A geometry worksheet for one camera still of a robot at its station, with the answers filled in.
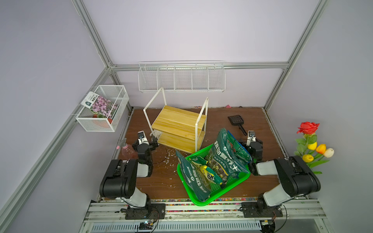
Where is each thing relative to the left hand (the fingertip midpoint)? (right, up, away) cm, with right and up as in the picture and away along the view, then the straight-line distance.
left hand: (146, 137), depth 91 cm
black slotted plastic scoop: (+63, +11, +17) cm, 67 cm away
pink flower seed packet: (-18, +18, -18) cm, 31 cm away
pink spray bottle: (-9, -8, -6) cm, 14 cm away
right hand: (+66, -1, +3) cm, 66 cm away
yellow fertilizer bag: (+33, -14, -10) cm, 37 cm away
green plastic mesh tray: (+42, -29, -11) cm, 53 cm away
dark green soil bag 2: (+45, -8, -23) cm, 51 cm away
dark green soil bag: (+30, -15, -31) cm, 46 cm away
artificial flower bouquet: (+83, -3, -24) cm, 86 cm away
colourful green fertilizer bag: (+53, -4, -18) cm, 56 cm away
